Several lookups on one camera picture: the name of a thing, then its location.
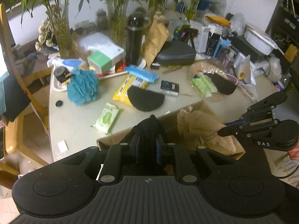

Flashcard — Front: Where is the teal bath loofah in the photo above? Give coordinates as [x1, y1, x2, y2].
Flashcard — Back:
[67, 69, 100, 106]

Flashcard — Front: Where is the brown paper bag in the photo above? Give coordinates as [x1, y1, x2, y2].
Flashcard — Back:
[142, 19, 169, 67]

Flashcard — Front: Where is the black cube speaker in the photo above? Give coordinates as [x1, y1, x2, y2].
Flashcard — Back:
[54, 66, 72, 83]

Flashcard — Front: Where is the clear plastic basket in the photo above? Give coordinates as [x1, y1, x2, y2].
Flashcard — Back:
[187, 59, 258, 103]

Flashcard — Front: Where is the black pad in basket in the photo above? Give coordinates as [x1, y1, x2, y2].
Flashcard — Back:
[209, 73, 237, 95]

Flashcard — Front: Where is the bamboo plant in vase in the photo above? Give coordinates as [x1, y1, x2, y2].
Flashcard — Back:
[10, 0, 90, 59]

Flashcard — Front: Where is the white tray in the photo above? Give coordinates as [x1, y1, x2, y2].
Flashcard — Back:
[52, 63, 131, 92]

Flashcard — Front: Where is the yellow wet wipes pack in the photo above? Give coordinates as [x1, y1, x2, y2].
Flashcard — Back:
[112, 74, 149, 105]

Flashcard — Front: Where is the black cloth item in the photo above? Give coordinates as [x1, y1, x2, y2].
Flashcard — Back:
[120, 115, 169, 144]

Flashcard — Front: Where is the dark small card box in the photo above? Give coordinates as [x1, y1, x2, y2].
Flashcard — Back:
[160, 80, 179, 96]

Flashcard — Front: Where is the green wet wipes pack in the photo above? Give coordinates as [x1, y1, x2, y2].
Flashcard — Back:
[91, 103, 124, 135]

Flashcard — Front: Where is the crumpled brown paper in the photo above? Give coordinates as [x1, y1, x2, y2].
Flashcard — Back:
[177, 110, 245, 160]

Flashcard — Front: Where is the black thermos bottle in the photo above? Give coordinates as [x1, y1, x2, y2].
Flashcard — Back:
[125, 10, 150, 66]

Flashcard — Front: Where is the cardboard box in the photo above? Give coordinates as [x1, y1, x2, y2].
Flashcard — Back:
[96, 100, 246, 161]

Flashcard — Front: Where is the grey zippered case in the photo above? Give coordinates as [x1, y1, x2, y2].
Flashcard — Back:
[154, 41, 197, 66]

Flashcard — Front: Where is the white storage bin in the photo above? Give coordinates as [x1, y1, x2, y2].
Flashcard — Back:
[244, 27, 278, 56]

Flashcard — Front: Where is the green wipes pack in basket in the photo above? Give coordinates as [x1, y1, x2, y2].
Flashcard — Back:
[191, 74, 212, 98]

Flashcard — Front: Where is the green white tissue box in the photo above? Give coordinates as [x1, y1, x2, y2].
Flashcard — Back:
[87, 43, 125, 74]

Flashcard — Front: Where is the blue wet wipes pack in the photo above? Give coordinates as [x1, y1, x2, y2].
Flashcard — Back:
[125, 65, 159, 83]

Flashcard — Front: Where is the black bottle cap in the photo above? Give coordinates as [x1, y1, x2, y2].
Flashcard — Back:
[55, 100, 63, 107]

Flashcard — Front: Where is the wooden chair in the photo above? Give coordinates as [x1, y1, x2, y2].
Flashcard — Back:
[1, 3, 48, 166]

